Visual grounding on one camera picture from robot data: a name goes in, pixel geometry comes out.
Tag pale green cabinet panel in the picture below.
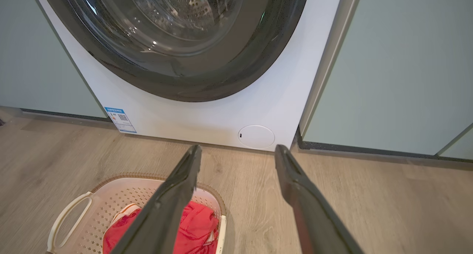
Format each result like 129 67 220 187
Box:
0 0 108 119
299 0 473 161

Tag cream perforated laundry basket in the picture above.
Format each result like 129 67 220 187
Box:
46 173 227 254

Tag dark round washing machine door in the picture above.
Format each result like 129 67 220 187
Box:
40 0 310 103

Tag white orange striped garment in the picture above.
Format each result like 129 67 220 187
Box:
110 203 142 227

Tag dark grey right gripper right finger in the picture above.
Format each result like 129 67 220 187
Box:
274 144 364 254

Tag round white filter cover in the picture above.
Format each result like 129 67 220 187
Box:
238 125 275 150

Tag red garment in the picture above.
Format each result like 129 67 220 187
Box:
102 200 219 254

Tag white front-load washing machine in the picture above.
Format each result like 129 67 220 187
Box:
31 0 344 152

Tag blue white energy label sticker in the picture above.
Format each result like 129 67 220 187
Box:
104 107 137 134

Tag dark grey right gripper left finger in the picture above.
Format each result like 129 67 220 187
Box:
111 144 203 254

